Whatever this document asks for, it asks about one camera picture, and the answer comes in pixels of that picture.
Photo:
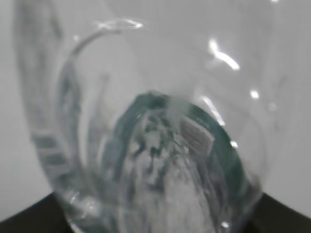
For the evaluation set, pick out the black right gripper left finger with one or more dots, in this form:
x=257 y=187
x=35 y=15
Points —
x=45 y=216

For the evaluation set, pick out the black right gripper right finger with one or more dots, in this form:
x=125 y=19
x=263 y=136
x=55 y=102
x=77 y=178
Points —
x=271 y=216

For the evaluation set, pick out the clear green-label water bottle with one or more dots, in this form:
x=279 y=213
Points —
x=160 y=116

